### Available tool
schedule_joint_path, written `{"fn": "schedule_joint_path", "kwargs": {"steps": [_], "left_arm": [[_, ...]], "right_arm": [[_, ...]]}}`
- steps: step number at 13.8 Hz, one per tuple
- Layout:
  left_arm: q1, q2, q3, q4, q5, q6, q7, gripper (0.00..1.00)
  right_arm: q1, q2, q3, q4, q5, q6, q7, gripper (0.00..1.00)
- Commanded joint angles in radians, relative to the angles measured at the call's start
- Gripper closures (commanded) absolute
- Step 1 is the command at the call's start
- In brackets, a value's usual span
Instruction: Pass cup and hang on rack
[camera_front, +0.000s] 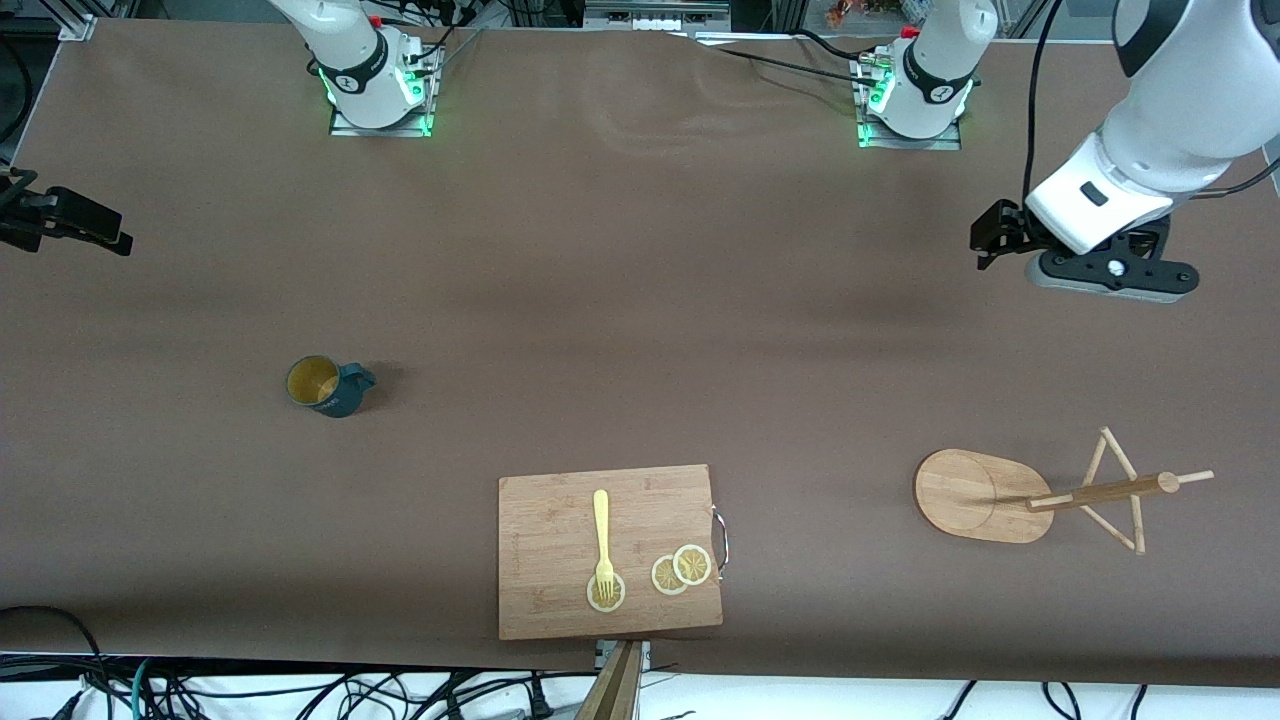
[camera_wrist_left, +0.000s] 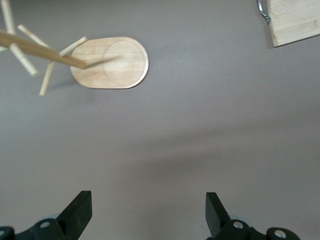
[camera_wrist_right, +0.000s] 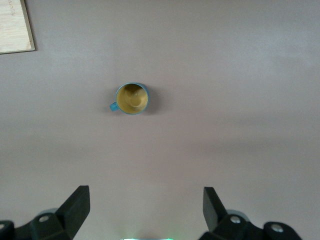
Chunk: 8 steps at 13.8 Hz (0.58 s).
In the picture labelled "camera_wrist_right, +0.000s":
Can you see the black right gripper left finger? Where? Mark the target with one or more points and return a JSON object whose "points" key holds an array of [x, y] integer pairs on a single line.
{"points": [[72, 212]]}

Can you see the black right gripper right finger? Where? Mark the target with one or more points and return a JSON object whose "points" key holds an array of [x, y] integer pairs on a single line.
{"points": [[215, 215]]}

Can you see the wooden cutting board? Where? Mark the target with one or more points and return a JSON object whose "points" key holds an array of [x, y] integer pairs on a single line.
{"points": [[12, 25]]}

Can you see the teal cup yellow inside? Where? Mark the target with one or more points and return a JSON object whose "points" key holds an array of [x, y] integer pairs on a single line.
{"points": [[132, 98]]}

